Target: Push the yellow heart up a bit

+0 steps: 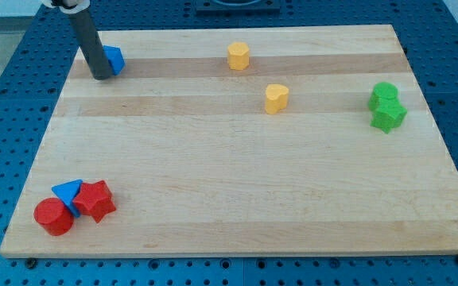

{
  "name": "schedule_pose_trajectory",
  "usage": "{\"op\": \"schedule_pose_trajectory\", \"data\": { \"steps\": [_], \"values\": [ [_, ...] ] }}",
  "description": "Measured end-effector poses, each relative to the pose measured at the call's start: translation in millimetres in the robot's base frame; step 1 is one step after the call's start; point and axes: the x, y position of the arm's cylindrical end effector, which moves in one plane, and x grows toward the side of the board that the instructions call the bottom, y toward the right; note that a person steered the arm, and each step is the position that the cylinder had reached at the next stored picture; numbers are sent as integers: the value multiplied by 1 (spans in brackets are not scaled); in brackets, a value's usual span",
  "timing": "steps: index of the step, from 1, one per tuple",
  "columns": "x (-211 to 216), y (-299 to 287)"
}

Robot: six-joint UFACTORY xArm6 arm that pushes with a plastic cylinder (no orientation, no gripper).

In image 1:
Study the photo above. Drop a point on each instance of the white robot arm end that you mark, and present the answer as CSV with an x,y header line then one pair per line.
x,y
67,6

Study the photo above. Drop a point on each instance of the yellow heart block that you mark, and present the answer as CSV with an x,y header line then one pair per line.
x,y
277,97

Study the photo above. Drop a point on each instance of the wooden board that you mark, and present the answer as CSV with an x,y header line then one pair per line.
x,y
197,168

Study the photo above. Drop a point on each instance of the yellow hexagon block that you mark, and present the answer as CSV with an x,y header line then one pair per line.
x,y
238,56

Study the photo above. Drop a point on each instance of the blue cube block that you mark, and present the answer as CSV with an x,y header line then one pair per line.
x,y
115,58

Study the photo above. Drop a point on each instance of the red star block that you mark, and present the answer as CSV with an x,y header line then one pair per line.
x,y
95,200

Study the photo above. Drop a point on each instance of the green star block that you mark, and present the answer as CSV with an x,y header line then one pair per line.
x,y
387,116

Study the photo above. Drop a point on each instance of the green cylinder block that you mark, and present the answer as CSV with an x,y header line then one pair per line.
x,y
383,93

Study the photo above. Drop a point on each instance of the blue triangle block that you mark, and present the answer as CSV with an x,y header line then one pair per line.
x,y
66,192

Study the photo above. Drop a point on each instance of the red cylinder block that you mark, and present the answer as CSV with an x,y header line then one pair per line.
x,y
53,216

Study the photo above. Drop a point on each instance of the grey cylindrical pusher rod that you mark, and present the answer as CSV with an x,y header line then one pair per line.
x,y
90,44

